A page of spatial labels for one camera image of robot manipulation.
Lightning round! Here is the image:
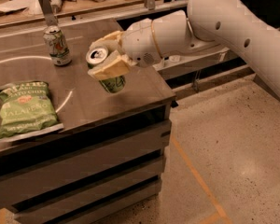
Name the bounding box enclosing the green soda can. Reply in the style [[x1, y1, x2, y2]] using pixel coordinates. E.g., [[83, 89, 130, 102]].
[[86, 46, 126, 93]]

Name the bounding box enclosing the grey metal bracket post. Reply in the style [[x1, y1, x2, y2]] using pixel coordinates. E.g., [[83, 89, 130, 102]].
[[38, 0, 58, 26]]

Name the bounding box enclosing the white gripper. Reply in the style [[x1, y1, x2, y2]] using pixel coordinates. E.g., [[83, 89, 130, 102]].
[[88, 19, 161, 80]]

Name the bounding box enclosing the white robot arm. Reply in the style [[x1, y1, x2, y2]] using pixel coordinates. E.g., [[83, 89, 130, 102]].
[[89, 0, 280, 99]]

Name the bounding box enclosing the white paper sheet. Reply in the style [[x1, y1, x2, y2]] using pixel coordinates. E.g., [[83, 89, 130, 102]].
[[0, 0, 37, 12]]

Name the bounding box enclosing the green jalapeno chips bag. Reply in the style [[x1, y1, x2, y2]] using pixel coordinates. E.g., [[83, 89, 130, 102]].
[[0, 81, 63, 141]]

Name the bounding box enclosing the white upright soda can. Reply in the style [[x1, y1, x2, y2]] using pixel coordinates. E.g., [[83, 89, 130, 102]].
[[43, 25, 72, 66]]

